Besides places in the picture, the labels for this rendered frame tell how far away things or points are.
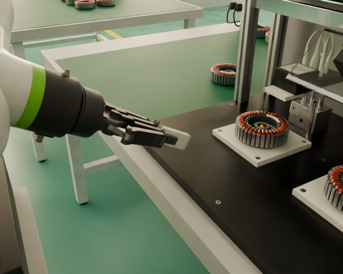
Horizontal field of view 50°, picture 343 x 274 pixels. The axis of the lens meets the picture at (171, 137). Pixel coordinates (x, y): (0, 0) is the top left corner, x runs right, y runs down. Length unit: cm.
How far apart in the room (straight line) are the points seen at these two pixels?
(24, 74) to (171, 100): 60
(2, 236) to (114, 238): 118
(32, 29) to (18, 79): 141
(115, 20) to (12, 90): 155
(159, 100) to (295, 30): 40
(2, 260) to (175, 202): 31
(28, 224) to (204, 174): 32
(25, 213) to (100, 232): 103
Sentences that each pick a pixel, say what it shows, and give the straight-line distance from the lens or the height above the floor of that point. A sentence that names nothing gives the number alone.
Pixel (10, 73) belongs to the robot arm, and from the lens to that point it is 50.
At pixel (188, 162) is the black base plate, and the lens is 73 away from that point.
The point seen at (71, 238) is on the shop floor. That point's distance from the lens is 171.
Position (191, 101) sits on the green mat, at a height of 75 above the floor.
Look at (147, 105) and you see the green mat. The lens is 101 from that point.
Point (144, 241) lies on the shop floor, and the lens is 164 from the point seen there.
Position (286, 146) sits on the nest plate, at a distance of 80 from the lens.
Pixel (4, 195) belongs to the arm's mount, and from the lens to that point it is 58.
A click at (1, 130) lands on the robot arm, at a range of 35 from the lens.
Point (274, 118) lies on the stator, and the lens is 82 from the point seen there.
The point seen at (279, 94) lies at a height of 88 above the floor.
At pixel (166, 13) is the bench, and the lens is 214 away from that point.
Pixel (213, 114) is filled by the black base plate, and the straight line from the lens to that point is 92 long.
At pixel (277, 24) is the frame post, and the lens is 100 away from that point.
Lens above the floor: 118
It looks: 30 degrees down
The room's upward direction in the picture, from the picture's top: straight up
